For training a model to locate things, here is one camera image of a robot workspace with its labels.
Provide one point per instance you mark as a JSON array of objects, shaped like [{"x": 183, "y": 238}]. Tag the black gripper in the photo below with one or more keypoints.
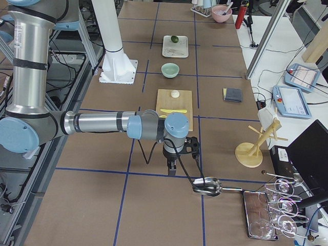
[{"x": 170, "y": 156}]

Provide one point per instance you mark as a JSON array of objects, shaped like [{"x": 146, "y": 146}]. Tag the white steamed bun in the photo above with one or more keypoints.
[{"x": 175, "y": 94}]

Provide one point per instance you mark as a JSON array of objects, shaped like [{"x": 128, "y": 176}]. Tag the light green bowl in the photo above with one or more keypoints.
[{"x": 170, "y": 70}]

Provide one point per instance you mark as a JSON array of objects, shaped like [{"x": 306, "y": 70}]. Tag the pink bowl with ice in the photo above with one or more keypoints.
[{"x": 219, "y": 13}]

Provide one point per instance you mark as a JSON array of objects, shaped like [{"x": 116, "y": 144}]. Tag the metal scoop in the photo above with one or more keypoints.
[{"x": 212, "y": 186}]

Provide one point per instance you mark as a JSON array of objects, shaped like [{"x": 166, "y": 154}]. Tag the yellow plastic knife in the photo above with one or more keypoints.
[{"x": 174, "y": 110}]

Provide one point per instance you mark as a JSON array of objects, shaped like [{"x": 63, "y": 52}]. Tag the wooden cutting board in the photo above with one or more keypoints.
[{"x": 182, "y": 102}]

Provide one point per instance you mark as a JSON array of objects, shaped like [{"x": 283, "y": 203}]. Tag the wooden mug tree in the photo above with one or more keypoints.
[{"x": 249, "y": 154}]

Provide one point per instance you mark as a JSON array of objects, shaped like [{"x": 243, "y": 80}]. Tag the yellow sponge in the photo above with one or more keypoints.
[{"x": 224, "y": 92}]

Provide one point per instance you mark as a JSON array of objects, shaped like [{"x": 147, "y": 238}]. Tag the grey folded cloth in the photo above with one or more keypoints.
[{"x": 234, "y": 95}]

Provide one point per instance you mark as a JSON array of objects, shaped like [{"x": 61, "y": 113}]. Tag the black glass rack tray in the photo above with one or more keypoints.
[{"x": 256, "y": 212}]

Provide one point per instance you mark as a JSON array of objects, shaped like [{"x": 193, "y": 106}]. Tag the clear wine glass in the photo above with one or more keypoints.
[
  {"x": 283, "y": 206},
  {"x": 271, "y": 226},
  {"x": 280, "y": 188}
]

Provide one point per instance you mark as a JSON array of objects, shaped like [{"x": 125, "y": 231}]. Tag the white bear tray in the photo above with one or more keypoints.
[{"x": 175, "y": 50}]

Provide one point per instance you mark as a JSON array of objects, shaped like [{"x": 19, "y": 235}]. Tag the near blue teach pendant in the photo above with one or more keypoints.
[{"x": 290, "y": 102}]

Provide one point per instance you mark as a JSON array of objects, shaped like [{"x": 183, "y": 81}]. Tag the blue teach pendant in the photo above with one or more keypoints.
[
  {"x": 290, "y": 102},
  {"x": 302, "y": 77}
]

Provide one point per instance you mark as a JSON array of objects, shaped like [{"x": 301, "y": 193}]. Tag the black monitor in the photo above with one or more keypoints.
[{"x": 308, "y": 153}]

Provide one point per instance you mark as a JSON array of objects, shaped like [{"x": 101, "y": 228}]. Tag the far blue teach pendant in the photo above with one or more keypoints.
[{"x": 302, "y": 77}]

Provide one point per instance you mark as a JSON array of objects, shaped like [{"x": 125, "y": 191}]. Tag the black selfie stick tripod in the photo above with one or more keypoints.
[{"x": 249, "y": 22}]

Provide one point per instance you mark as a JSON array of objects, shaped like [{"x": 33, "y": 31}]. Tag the red bottle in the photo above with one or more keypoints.
[{"x": 240, "y": 16}]

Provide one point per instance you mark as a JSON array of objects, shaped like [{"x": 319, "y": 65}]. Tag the black gripper camera mount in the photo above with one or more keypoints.
[{"x": 191, "y": 146}]

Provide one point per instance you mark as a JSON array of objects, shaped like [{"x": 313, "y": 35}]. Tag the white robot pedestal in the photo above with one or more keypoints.
[{"x": 117, "y": 68}]

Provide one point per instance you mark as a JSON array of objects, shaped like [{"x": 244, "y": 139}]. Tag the aluminium frame post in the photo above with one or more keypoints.
[{"x": 277, "y": 15}]

